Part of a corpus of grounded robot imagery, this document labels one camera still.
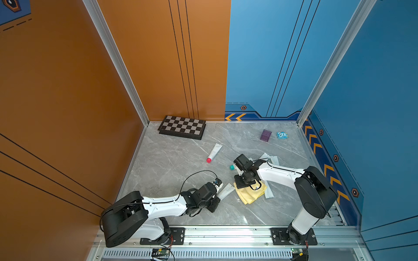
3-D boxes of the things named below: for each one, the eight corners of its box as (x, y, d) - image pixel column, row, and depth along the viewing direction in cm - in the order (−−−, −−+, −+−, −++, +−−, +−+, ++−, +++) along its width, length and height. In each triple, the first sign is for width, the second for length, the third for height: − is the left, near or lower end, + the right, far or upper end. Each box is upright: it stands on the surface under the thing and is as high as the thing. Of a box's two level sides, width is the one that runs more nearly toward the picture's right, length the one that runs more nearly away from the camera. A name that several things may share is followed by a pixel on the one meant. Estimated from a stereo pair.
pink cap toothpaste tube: (204, 161, 101) (204, 159, 100) (216, 144, 109) (216, 142, 108) (210, 164, 100) (210, 162, 98) (221, 147, 108) (222, 145, 106)
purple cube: (259, 139, 113) (260, 135, 109) (261, 133, 116) (263, 128, 113) (267, 142, 111) (269, 138, 107) (270, 136, 115) (272, 131, 111)
